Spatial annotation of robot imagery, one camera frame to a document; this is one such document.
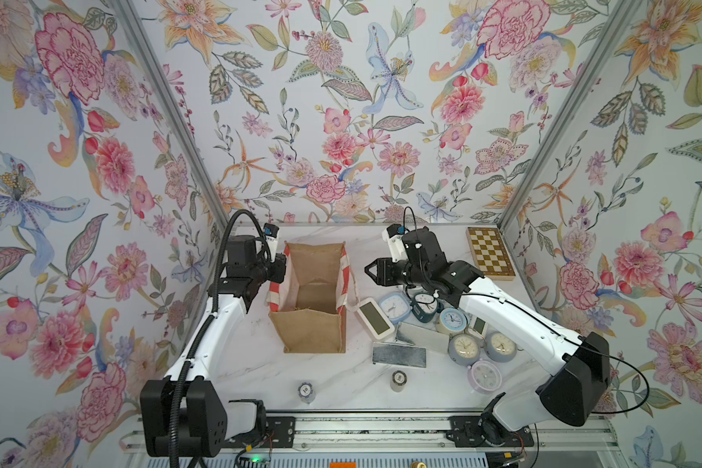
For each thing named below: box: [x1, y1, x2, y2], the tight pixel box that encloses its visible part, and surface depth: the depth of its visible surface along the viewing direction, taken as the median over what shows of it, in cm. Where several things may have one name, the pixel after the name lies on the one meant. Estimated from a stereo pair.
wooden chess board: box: [466, 226, 516, 281], surface depth 110 cm
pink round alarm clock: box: [467, 360, 503, 394], surface depth 82 cm
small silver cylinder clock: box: [297, 381, 314, 405], surface depth 77 cm
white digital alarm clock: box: [356, 297, 395, 341], surface depth 92 cm
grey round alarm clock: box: [447, 333, 481, 367], surface depth 86 cm
